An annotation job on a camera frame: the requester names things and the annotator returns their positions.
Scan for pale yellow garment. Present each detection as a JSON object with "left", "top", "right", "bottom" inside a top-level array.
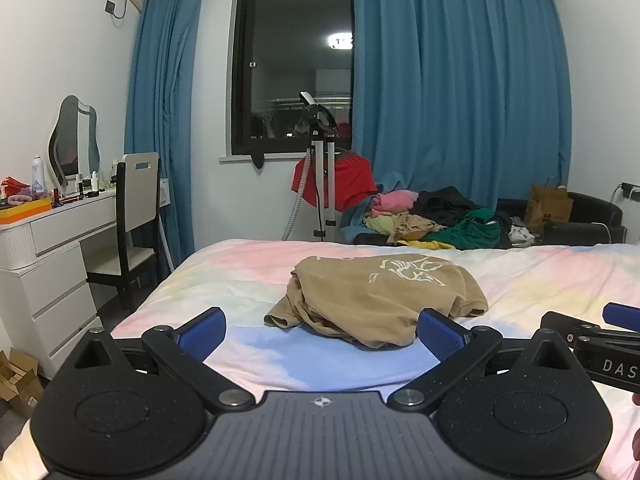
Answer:
[{"left": 364, "top": 215, "right": 397, "bottom": 235}]

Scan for cardboard boxes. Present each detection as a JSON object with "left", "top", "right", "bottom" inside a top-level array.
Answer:
[{"left": 0, "top": 347, "right": 46, "bottom": 418}]

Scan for green garment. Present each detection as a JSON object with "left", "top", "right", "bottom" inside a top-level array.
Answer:
[{"left": 425, "top": 209, "right": 503, "bottom": 251}]

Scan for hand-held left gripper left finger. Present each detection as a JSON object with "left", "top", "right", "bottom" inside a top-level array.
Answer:
[{"left": 60, "top": 308, "right": 255, "bottom": 414}]

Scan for pink garment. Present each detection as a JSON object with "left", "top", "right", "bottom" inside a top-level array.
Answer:
[{"left": 370, "top": 190, "right": 420, "bottom": 213}]

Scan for orange tray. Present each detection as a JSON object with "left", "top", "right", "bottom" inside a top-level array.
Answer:
[{"left": 0, "top": 197, "right": 53, "bottom": 225}]

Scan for red garment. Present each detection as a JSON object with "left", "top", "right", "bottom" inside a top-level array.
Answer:
[{"left": 291, "top": 151, "right": 378, "bottom": 211}]

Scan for white and black chair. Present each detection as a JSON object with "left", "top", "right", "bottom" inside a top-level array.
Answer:
[{"left": 85, "top": 152, "right": 163, "bottom": 311}]

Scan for pile of mixed clothes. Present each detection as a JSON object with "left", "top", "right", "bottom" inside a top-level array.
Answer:
[{"left": 339, "top": 172, "right": 406, "bottom": 243}]

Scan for dark window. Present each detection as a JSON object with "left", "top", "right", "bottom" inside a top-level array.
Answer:
[{"left": 227, "top": 0, "right": 356, "bottom": 158}]

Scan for narrow blue curtain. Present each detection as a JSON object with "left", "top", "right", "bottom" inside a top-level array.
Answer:
[{"left": 124, "top": 0, "right": 208, "bottom": 262}]

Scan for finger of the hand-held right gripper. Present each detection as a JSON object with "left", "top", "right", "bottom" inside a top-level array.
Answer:
[
  {"left": 541, "top": 311, "right": 616, "bottom": 348},
  {"left": 602, "top": 303, "right": 640, "bottom": 333}
]

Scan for beige patterned garment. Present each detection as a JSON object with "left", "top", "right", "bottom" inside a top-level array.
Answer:
[{"left": 387, "top": 213, "right": 447, "bottom": 244}]

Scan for wavy vanity mirror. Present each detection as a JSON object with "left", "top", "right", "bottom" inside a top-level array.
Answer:
[{"left": 47, "top": 95, "right": 101, "bottom": 193}]

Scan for white patterned cloth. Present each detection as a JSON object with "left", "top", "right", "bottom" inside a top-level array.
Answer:
[{"left": 507, "top": 225, "right": 539, "bottom": 248}]

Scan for white vanity desk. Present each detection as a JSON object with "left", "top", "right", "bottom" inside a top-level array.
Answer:
[{"left": 0, "top": 187, "right": 131, "bottom": 378}]

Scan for bright yellow garment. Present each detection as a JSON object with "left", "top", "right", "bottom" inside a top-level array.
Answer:
[{"left": 400, "top": 239, "right": 456, "bottom": 251}]

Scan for tan printed t-shirt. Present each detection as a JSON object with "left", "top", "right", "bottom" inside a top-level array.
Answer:
[{"left": 264, "top": 255, "right": 489, "bottom": 350}]

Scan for brown paper bag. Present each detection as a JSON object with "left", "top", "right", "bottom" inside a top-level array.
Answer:
[{"left": 523, "top": 176, "right": 574, "bottom": 235}]

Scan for black garment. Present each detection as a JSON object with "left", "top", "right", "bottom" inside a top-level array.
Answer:
[{"left": 415, "top": 186, "right": 496, "bottom": 228}]

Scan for group of cosmetic bottles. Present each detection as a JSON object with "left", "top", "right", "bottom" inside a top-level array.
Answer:
[{"left": 75, "top": 159, "right": 120, "bottom": 199}]

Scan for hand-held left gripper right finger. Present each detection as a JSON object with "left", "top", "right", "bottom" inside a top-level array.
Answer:
[{"left": 387, "top": 308, "right": 583, "bottom": 413}]

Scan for pastel tie-dye bed cover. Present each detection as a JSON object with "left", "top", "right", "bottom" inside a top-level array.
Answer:
[{"left": 0, "top": 237, "right": 640, "bottom": 480}]

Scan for black sofa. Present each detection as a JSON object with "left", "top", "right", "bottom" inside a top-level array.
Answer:
[{"left": 492, "top": 191, "right": 628, "bottom": 248}]

